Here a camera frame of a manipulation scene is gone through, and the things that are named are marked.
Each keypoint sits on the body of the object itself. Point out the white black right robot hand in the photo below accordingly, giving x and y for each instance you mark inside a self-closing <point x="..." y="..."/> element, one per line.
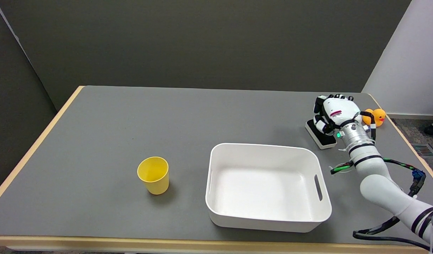
<point x="332" y="113"/>

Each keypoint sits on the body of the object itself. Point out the black white blackboard eraser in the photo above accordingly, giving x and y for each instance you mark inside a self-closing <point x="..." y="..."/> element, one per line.
<point x="319" y="135"/>

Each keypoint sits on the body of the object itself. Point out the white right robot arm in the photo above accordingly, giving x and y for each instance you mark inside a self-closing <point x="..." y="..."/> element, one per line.
<point x="386" y="176"/>

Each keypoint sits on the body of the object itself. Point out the yellow rubber duck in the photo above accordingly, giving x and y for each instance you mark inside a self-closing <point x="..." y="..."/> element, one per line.
<point x="376" y="117"/>

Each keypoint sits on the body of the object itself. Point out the white plastic storage bin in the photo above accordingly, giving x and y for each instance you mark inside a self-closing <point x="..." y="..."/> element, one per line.
<point x="267" y="187"/>

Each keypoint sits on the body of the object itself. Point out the floor vent grille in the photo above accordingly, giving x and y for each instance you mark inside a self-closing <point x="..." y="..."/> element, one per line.
<point x="423" y="150"/>

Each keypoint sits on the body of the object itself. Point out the yellow plastic cup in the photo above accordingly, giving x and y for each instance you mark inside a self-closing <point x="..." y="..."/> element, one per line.
<point x="153" y="175"/>

